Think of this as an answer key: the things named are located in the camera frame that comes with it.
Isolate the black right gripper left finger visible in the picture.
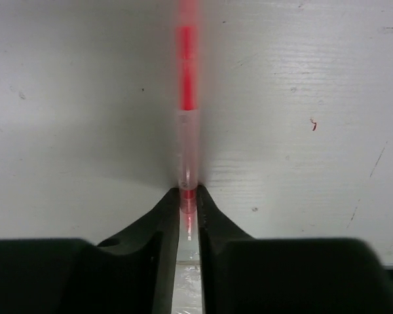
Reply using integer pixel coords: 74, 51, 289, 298
0, 188, 179, 313

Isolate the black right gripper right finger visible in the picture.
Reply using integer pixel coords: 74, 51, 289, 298
196, 186, 393, 313

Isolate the red translucent highlighter pen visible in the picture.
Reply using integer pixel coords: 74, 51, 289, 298
176, 1, 200, 241

